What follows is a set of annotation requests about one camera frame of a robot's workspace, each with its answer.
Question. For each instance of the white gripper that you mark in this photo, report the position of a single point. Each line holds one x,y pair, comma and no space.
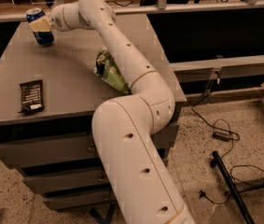
57,19

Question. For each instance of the blue pepsi can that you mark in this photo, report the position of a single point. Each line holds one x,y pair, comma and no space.
42,38

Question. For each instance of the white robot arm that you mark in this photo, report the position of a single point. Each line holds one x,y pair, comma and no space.
122,127

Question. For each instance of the green chip bag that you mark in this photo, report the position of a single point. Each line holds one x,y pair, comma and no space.
106,69

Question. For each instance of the grey drawer cabinet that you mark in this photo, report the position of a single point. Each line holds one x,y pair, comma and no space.
70,88

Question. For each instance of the top grey drawer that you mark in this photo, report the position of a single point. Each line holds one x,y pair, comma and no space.
32,144

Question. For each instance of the grey drawer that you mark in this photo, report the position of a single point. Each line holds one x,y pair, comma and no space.
79,199
65,177
32,144

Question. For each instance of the middle grey drawer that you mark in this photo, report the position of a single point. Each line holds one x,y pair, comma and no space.
65,177

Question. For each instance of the bottom grey drawer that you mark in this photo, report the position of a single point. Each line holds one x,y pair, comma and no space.
79,199

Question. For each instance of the black power adapter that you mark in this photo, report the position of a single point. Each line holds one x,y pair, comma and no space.
221,136

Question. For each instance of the grey metal railing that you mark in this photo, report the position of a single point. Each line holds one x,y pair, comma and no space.
131,2

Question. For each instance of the black metal stand leg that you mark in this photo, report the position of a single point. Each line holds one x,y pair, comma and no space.
232,188

